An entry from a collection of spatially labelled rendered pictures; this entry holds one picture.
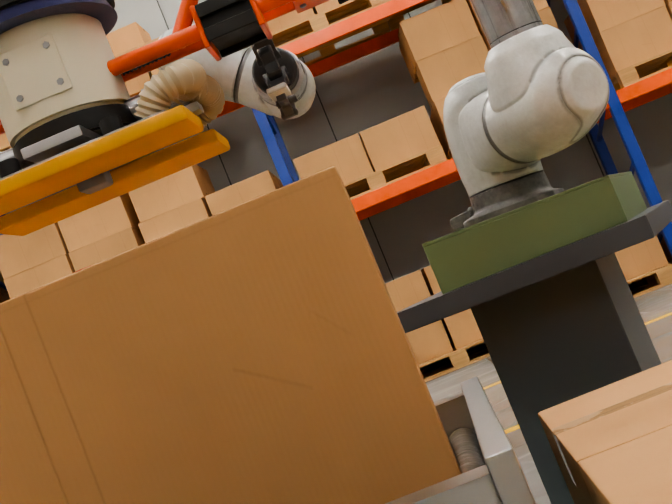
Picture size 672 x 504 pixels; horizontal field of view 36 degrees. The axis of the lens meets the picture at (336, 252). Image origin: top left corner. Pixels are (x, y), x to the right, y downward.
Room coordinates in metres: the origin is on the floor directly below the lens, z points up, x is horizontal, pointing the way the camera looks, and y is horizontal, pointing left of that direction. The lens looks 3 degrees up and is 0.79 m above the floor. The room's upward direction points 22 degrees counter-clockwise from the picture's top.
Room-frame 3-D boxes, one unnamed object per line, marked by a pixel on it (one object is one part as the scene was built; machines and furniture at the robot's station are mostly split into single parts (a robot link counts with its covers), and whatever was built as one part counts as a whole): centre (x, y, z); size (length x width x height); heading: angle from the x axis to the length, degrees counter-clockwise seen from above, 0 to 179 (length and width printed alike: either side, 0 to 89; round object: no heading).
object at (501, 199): (2.01, -0.34, 0.87); 0.22 x 0.18 x 0.06; 70
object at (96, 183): (1.35, 0.26, 1.09); 0.04 x 0.04 x 0.05; 87
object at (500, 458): (1.33, -0.10, 0.58); 0.70 x 0.03 x 0.06; 176
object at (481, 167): (1.99, -0.37, 1.01); 0.18 x 0.16 x 0.22; 25
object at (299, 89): (1.70, -0.02, 1.20); 0.09 x 0.06 x 0.09; 87
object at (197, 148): (1.44, 0.26, 1.10); 0.34 x 0.10 x 0.05; 87
